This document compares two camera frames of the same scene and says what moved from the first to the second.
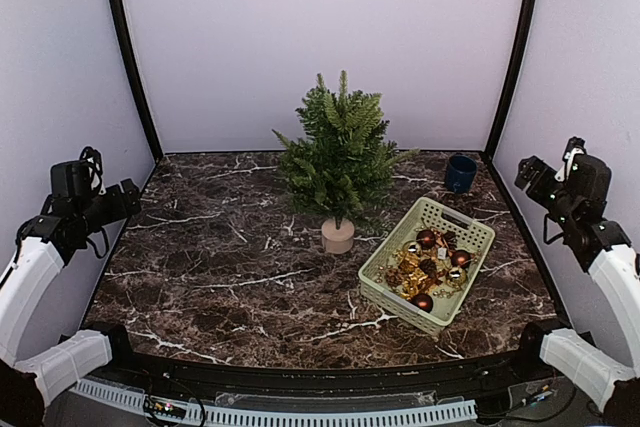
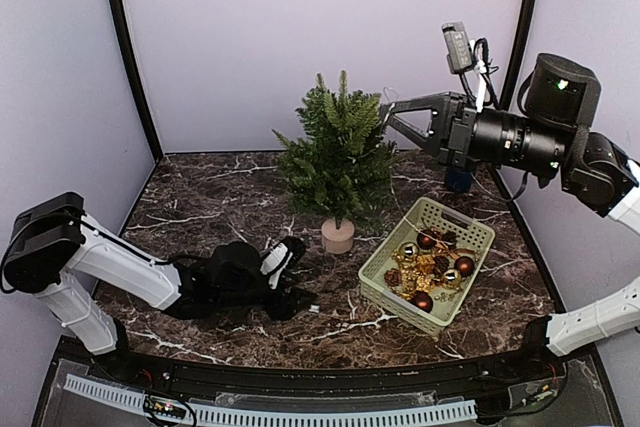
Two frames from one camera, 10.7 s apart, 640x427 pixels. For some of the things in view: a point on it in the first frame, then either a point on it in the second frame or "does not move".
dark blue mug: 460,173 does not move
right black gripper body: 538,191 → 456,147
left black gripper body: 116,211 → 232,300
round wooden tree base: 338,241 does not move
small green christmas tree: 344,165 does not move
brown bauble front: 422,301 does not move
